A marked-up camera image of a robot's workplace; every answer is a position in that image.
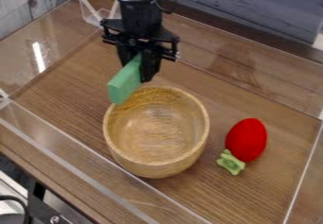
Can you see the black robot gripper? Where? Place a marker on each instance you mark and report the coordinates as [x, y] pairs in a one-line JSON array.
[[138, 32]]

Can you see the green rectangular block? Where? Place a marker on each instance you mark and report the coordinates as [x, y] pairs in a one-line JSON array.
[[125, 81]]

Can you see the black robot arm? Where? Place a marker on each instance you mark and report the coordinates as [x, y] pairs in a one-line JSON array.
[[137, 34]]

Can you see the brown wooden bowl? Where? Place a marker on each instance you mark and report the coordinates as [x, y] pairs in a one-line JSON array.
[[156, 132]]

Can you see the red plush strawberry toy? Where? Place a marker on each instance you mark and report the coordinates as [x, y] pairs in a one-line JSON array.
[[244, 145]]

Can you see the black metal table bracket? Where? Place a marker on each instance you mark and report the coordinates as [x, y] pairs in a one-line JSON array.
[[48, 209]]

